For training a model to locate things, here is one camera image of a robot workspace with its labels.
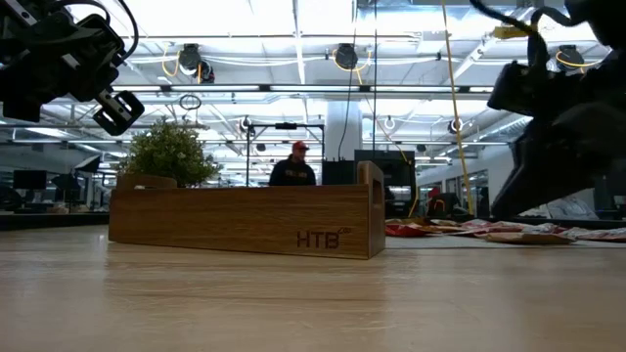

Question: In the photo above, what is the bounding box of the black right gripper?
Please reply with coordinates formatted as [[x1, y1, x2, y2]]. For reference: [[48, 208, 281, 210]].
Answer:
[[491, 48, 626, 220]]

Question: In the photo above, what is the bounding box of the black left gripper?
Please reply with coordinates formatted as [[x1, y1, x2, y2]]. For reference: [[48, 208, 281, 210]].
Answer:
[[0, 0, 146, 137]]

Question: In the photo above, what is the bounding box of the red strawberry tea bag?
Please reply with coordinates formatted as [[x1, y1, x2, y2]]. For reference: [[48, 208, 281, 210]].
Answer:
[[425, 223, 495, 237], [384, 222, 427, 240], [517, 222, 571, 235]]

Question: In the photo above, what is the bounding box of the wooden tea box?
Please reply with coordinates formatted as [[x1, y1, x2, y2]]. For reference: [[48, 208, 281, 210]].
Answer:
[[108, 160, 386, 260]]

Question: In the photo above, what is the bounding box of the person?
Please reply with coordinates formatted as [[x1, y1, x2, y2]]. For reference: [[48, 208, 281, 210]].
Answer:
[[545, 195, 601, 220], [267, 140, 318, 187]]

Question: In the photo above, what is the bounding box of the black chair orange trim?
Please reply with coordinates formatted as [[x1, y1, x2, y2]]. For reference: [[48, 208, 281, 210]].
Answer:
[[426, 188, 464, 220]]

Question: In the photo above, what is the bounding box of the potted green plant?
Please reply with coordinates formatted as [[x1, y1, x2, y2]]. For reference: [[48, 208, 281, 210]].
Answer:
[[115, 119, 222, 191]]

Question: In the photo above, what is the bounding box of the grey woven placemat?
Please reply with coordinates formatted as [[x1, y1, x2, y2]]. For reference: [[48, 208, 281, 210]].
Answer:
[[384, 233, 626, 249]]

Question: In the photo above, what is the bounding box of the black desk monitor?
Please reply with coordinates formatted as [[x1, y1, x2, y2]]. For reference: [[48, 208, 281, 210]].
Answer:
[[13, 169, 48, 191]]

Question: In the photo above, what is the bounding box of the black monitor screen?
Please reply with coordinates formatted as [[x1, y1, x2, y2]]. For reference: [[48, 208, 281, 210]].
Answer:
[[354, 149, 417, 219]]

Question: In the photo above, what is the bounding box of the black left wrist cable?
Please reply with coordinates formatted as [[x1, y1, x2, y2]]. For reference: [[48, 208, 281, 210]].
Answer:
[[51, 0, 141, 65]]

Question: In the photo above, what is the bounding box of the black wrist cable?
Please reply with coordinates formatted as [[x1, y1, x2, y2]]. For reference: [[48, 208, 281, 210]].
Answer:
[[469, 0, 596, 67], [51, 0, 141, 65]]

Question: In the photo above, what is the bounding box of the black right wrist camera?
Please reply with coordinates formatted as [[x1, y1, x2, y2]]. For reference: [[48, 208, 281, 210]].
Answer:
[[487, 61, 539, 116]]

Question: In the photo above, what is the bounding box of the black ceiling cable reel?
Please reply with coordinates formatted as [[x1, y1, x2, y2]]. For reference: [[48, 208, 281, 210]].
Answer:
[[176, 42, 216, 84], [556, 44, 587, 73], [334, 42, 360, 71]]

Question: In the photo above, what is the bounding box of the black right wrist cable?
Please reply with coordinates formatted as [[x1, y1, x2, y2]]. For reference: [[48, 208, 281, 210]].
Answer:
[[469, 0, 596, 67]]

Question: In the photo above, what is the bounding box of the black power cable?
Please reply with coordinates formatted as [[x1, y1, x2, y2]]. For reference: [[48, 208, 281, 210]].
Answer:
[[372, 0, 378, 157]]

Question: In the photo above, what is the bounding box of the black metal stand frame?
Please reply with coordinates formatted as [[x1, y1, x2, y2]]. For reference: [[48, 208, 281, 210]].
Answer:
[[246, 121, 326, 187]]

